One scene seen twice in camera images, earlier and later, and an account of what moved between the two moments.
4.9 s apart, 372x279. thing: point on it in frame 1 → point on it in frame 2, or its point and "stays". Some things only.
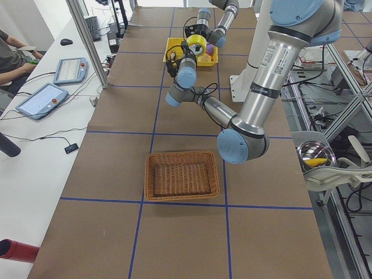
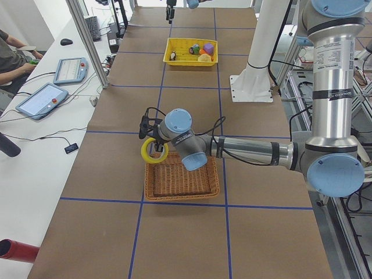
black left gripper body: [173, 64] → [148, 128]
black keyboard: [93, 25] stays
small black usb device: [71, 148] stays
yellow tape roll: [197, 39] → [145, 151]
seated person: [15, 60] stays
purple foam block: [210, 49] stays
